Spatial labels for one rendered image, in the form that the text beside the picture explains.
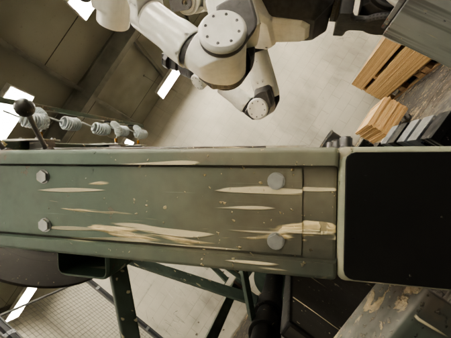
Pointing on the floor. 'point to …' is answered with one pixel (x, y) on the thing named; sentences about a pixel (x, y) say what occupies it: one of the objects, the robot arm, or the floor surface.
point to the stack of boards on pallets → (392, 70)
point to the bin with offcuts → (329, 138)
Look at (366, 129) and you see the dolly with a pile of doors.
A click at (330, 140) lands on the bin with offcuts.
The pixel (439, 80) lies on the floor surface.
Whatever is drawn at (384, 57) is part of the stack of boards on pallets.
